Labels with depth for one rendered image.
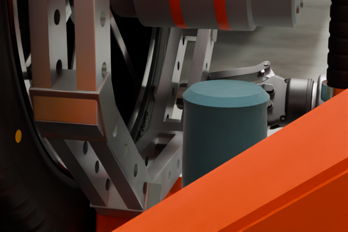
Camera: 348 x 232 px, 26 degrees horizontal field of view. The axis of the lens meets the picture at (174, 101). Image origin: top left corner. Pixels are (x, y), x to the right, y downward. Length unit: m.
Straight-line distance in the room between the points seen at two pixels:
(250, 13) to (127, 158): 0.21
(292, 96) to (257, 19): 0.26
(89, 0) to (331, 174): 0.37
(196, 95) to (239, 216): 0.44
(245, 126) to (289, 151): 0.38
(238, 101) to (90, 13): 0.19
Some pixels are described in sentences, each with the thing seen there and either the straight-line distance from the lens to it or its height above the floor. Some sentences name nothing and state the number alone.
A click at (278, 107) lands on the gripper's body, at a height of 0.63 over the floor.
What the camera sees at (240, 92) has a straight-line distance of 0.75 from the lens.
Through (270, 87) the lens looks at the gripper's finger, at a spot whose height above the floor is 0.66.
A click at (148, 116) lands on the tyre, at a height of 0.62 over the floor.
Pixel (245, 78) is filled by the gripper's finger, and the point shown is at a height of 0.66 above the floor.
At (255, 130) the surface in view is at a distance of 0.75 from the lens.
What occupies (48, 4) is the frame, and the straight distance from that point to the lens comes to 0.65.
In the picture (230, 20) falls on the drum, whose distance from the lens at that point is 0.83.
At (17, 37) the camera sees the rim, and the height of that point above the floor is 0.81.
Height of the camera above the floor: 0.93
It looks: 15 degrees down
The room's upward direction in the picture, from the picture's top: straight up
